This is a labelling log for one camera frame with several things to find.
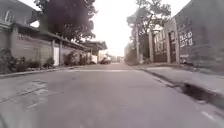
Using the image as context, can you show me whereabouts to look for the pole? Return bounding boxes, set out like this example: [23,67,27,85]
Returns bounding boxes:
[134,13,140,64]

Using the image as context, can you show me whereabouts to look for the row of bushes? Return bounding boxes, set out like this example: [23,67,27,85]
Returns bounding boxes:
[0,48,56,75]

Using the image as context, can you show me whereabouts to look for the house with grey wall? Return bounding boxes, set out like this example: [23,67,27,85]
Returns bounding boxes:
[0,0,91,69]

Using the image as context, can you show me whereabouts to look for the building with overhanging roof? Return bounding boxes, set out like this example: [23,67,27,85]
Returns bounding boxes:
[81,39,109,64]

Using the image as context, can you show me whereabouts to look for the tall tree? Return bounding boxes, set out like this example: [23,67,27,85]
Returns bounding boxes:
[126,0,173,38]

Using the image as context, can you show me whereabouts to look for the dark wall with writing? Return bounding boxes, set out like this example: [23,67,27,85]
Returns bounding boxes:
[174,0,224,73]

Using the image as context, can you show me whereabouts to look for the concrete pavement with gutter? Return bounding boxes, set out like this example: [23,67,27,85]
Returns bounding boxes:
[133,63,224,111]

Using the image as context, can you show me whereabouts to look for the vehicle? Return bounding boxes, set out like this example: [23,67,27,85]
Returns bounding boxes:
[99,56,112,65]

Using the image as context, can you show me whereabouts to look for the grey asphalt road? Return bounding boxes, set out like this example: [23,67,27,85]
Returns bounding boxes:
[0,62,224,128]

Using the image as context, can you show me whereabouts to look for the large dark tree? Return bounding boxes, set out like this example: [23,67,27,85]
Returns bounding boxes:
[33,0,98,43]

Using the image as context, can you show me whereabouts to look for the gate with pale posts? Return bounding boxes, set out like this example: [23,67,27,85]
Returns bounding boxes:
[138,18,181,64]

